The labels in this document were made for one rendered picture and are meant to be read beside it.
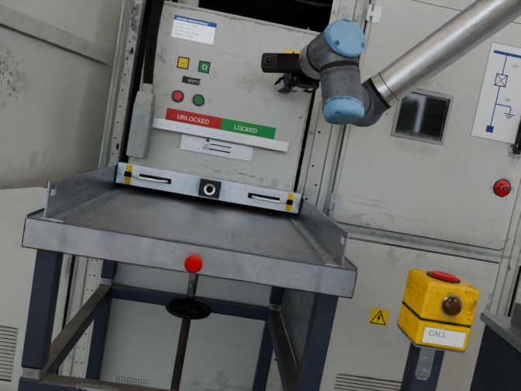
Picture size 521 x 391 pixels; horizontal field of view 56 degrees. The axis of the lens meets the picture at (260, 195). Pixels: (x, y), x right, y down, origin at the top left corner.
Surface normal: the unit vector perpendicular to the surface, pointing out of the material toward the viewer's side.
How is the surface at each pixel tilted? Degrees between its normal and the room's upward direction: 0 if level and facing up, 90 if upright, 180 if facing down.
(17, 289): 90
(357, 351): 90
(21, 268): 90
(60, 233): 90
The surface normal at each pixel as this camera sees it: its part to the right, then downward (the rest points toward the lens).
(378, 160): 0.07, 0.12
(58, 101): 0.96, 0.20
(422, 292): -0.98, -0.17
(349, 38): 0.35, -0.19
